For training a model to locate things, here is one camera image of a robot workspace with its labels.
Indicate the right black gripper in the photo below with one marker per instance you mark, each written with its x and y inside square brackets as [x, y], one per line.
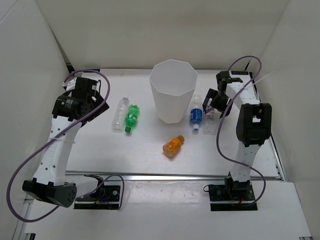
[211, 94]

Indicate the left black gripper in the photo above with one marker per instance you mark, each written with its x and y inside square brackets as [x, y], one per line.
[95, 114]

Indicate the white label clear bottle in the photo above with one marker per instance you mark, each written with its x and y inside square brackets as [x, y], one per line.
[209, 120]

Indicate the blue label water bottle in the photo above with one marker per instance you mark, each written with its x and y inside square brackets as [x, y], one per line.
[196, 112]

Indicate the clear unlabeled plastic bottle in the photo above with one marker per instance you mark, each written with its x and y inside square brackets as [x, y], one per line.
[120, 114]

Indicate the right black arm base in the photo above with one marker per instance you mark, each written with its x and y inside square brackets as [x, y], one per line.
[231, 196]

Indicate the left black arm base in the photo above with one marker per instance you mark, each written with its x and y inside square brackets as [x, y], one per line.
[103, 197]

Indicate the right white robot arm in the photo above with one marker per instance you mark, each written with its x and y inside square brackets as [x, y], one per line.
[253, 126]

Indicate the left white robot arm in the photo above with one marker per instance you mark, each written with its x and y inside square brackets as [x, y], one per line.
[80, 103]

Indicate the white octagonal plastic bin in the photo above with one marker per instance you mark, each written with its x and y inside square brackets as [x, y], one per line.
[173, 83]

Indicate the green plastic soda bottle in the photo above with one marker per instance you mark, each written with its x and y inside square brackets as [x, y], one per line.
[131, 118]

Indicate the orange juice bottle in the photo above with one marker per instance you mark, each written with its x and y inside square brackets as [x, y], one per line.
[173, 146]

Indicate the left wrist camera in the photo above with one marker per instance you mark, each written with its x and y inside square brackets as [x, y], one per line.
[69, 85]

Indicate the aluminium rail front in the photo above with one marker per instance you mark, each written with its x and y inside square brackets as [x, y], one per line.
[150, 176]

